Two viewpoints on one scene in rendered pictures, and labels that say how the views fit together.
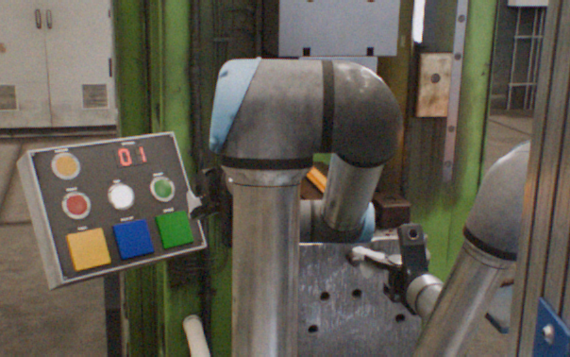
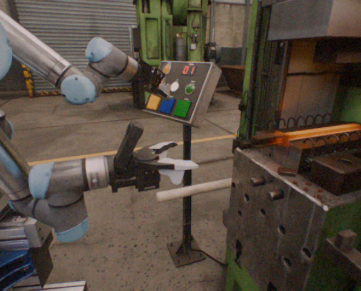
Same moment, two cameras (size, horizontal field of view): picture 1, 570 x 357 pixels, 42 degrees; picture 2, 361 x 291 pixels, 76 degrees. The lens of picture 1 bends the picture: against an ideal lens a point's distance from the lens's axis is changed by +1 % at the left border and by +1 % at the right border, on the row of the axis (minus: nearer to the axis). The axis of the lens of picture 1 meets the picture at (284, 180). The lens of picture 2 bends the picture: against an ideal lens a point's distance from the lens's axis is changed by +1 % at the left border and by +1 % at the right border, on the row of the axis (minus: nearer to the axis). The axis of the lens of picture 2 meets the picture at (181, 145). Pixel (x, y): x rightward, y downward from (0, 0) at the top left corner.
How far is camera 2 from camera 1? 163 cm
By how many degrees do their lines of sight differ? 79
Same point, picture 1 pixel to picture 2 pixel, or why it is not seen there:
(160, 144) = (203, 67)
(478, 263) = not seen: outside the picture
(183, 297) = not seen: hidden behind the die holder
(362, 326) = (263, 240)
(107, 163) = (178, 71)
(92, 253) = (152, 103)
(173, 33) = (254, 8)
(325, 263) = (249, 174)
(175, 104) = (249, 54)
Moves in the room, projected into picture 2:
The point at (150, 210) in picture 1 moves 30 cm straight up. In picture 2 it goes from (180, 96) to (180, 22)
